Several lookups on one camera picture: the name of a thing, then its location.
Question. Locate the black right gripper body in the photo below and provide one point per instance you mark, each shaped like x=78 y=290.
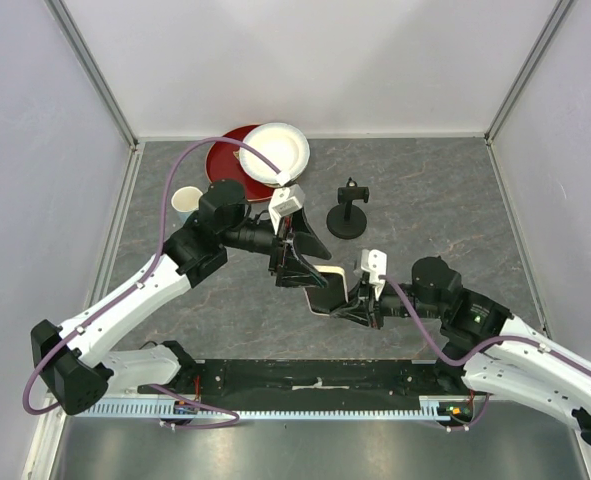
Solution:
x=368 y=293

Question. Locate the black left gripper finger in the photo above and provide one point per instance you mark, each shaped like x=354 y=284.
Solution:
x=293 y=271
x=303 y=241

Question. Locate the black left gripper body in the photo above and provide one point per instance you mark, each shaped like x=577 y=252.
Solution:
x=278 y=249

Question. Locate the pink smartphone black screen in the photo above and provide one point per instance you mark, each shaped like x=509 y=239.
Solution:
x=323 y=301

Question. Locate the black phone stand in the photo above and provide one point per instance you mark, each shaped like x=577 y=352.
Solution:
x=346 y=220

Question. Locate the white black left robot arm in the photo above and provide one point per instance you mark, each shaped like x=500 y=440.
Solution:
x=182 y=261

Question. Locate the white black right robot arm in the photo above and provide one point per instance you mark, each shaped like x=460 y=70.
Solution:
x=489 y=349

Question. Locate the white paper plate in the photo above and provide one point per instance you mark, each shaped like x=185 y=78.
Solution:
x=275 y=130

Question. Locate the patterned plate under white plate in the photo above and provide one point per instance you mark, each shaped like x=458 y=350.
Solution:
x=291 y=167

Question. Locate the red round tray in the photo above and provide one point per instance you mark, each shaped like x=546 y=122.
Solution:
x=221 y=164

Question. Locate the blue white paper cup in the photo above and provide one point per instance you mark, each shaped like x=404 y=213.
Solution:
x=185 y=201

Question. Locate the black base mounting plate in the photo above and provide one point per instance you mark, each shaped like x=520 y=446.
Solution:
x=226 y=377

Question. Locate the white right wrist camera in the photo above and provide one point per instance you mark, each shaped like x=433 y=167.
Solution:
x=373 y=263

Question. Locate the aluminium front rail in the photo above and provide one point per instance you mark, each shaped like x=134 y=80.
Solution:
x=78 y=386

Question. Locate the light blue cable duct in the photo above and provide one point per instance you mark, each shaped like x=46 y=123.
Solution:
x=155 y=407

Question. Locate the aluminium frame post left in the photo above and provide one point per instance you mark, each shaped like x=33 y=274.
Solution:
x=76 y=41

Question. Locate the aluminium frame post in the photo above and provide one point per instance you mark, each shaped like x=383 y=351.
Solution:
x=534 y=57
x=76 y=41

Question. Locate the aluminium frame post right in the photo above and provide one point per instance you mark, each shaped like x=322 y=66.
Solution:
x=534 y=57

